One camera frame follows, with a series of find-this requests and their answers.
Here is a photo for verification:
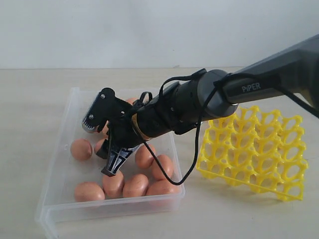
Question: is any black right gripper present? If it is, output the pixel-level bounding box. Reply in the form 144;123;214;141
96;97;145;177

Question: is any brown egg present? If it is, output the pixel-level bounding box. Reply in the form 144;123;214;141
94;138;108;157
125;98;138;105
74;182;105;202
146;180;179;196
151;154;174;181
123;174;149;198
102;171;125;199
94;121;109;138
135;145;154;169
70;138;93;161

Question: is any clear plastic box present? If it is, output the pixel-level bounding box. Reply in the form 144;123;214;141
35;87;185;239

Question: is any yellow plastic egg tray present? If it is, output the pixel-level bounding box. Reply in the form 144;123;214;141
196;106;308;201

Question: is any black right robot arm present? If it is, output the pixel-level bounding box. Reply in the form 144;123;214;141
97;36;319;176

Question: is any black camera cable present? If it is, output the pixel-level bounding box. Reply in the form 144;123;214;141
132;68;319;185

